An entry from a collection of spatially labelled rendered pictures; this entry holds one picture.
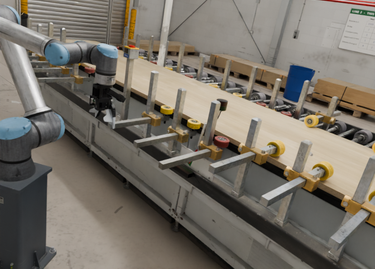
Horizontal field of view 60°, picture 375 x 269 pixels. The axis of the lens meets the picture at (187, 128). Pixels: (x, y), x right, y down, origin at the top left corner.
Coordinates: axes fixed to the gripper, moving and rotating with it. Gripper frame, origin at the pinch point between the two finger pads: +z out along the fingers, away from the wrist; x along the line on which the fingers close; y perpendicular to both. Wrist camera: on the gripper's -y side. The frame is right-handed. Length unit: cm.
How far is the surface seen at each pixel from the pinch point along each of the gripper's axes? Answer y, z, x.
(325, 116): -149, -2, 52
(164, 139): -31.4, 10.0, 10.3
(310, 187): -38, 0, 88
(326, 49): -751, -15, -176
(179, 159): -18.5, 7.7, 34.3
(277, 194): -16, -2, 84
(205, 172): -41, 21, 35
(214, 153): -41, 8, 38
